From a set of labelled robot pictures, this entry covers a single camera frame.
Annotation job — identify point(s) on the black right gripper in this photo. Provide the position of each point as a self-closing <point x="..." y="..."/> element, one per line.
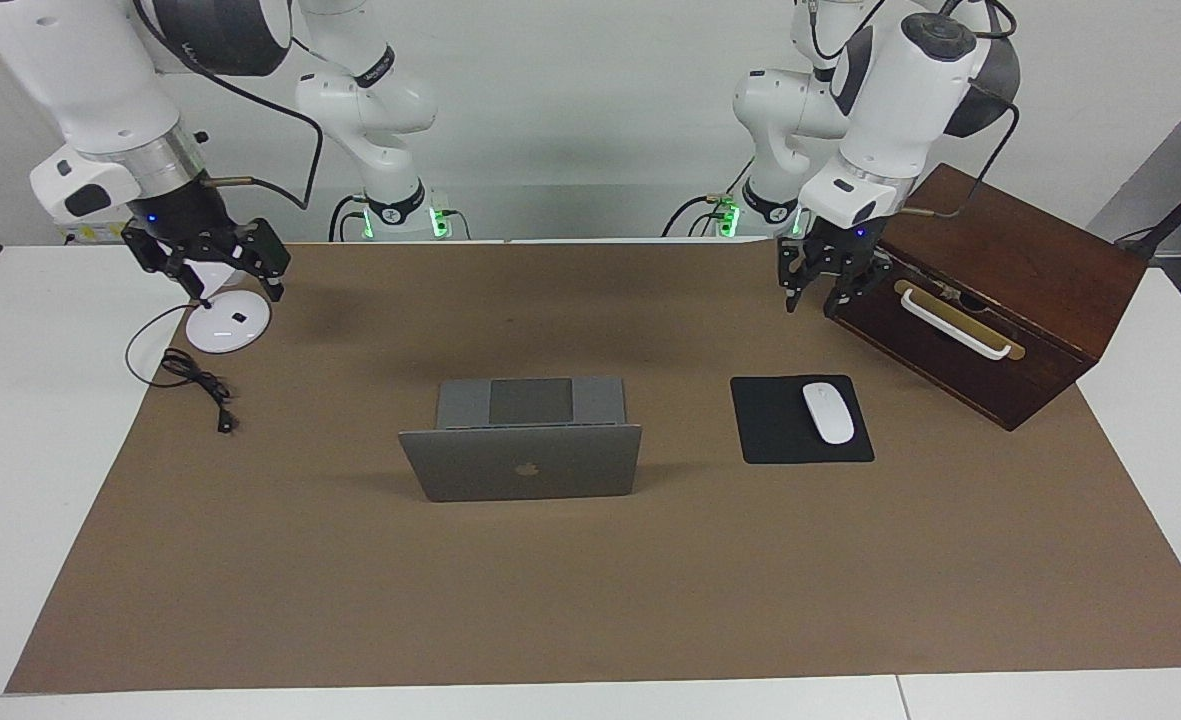
<point x="188" y="225"/>

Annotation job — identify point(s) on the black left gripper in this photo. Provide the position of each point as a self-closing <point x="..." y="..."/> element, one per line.
<point x="843" y="245"/>

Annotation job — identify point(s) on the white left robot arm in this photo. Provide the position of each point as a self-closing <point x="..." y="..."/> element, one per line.
<point x="900" y="100"/>

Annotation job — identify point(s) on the black mouse pad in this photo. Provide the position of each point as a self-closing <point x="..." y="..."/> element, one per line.
<point x="780" y="430"/>

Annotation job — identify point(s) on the white computer mouse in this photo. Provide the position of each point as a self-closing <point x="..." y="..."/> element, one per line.
<point x="828" y="412"/>

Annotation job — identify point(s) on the white desk lamp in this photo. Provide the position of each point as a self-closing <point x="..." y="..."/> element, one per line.
<point x="235" y="322"/>

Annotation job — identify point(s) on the dark wooden box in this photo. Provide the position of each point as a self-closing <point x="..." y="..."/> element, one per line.
<point x="1030" y="250"/>

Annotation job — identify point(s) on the brown table mat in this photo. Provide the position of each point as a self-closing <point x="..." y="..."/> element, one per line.
<point x="590" y="580"/>

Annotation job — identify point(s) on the silver apple laptop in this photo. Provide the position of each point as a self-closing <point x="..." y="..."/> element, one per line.
<point x="525" y="465"/>

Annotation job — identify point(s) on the white wall power strip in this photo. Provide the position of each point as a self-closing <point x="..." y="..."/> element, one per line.
<point x="100" y="232"/>

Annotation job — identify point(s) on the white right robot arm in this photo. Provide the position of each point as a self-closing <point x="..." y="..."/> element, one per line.
<point x="100" y="90"/>

